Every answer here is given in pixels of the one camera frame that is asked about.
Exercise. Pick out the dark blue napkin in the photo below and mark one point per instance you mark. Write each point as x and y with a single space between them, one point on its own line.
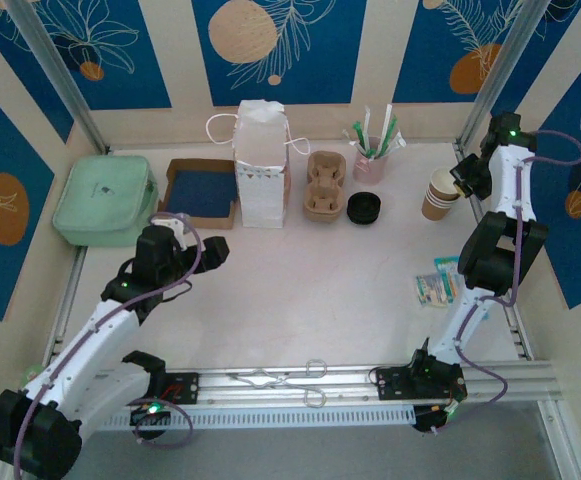
200 192

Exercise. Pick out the white paper gift bag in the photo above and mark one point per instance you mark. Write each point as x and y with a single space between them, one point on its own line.
262 190

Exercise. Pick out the brown pulp cup carrier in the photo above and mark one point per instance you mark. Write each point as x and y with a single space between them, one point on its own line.
325 170

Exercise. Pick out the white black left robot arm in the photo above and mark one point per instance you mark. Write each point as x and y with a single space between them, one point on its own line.
100 340

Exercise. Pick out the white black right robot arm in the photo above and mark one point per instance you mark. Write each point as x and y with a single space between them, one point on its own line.
502 250

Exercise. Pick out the stack of brown paper cups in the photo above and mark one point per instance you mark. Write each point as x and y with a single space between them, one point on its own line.
432 210

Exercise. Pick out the white paper-wrapped straw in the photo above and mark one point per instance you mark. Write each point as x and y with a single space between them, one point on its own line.
352 139
366 125
385 125
397 144

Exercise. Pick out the mint green lunch bag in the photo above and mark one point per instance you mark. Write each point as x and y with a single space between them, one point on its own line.
102 200

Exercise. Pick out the teal printed packet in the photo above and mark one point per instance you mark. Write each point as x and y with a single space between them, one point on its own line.
446 265

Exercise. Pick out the green plastic stirrer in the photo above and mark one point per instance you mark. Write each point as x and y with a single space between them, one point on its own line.
391 129
359 132

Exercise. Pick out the brown cardboard tray box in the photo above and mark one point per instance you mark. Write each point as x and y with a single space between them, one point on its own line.
170 167

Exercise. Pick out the pink straw holder cup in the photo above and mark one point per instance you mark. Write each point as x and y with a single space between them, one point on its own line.
367 172

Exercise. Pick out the stack of black cup lids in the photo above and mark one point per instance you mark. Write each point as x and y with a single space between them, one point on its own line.
362 221

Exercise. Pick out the metal scissors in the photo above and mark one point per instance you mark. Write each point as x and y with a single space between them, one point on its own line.
265 378

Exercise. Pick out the silver S-shaped hook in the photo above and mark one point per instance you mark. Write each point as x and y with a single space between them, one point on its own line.
315 365

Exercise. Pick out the black controller board with LED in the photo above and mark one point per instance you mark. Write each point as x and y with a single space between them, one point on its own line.
150 411
427 420

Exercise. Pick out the aluminium frame post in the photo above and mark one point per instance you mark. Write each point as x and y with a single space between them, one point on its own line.
502 65
55 65

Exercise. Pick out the long aluminium base rail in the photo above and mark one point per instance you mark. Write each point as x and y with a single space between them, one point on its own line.
340 382

